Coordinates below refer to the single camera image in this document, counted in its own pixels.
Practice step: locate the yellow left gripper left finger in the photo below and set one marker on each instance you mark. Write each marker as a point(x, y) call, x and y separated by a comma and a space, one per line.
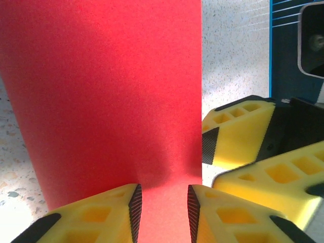
point(101, 217)

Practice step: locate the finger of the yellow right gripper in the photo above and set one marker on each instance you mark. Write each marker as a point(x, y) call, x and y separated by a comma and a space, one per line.
point(273, 184)
point(240, 136)

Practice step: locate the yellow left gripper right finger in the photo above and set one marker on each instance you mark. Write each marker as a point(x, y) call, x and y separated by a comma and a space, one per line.
point(227, 222)

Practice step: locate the red paper sheet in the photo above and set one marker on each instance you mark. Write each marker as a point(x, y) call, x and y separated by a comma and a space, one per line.
point(101, 88)

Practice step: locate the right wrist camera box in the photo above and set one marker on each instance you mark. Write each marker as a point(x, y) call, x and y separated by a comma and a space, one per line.
point(312, 40)

